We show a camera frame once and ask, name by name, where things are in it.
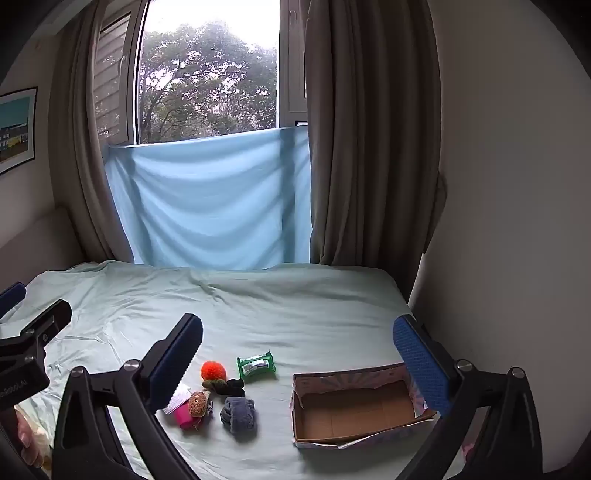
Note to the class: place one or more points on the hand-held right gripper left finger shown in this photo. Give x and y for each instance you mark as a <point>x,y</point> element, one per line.
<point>178,364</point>

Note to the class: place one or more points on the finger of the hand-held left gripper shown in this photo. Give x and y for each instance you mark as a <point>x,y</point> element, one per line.
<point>11,295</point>
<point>48,318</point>

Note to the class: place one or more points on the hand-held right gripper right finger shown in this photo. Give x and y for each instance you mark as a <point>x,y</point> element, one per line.
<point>422,369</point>

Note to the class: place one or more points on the lavender zigzag-edged cloth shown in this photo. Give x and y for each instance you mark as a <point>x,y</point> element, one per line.
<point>179,396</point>

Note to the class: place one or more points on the pink cloth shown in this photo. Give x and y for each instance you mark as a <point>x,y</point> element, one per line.
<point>183,415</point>

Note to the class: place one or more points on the black hair scrunchie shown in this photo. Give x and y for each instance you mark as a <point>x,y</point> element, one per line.
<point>231,386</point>

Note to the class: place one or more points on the grey-blue fluffy sock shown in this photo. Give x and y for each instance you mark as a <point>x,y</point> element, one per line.
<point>238,412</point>

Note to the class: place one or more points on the patterned cardboard box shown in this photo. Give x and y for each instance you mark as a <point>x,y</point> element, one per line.
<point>355,410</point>

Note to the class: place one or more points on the person's left hand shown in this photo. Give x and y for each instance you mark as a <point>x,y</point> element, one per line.
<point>28,438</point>

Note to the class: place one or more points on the orange knitted strawberry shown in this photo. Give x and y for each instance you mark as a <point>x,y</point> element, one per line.
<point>212,370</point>

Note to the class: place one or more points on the beige headboard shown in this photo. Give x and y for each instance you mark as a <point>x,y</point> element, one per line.
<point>41,235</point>

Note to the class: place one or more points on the green tissue packet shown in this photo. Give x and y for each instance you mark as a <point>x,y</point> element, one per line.
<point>256,366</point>

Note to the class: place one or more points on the brown curtain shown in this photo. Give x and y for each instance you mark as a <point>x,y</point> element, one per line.
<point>369,138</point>
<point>87,161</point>

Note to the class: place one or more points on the light blue hanging cloth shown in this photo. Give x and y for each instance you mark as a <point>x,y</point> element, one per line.
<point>207,198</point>

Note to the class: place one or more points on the framed wall picture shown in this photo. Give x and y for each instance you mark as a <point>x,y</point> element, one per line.
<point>16,129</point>

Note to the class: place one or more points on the white window frame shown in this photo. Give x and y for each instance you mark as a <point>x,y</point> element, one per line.
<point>291,69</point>

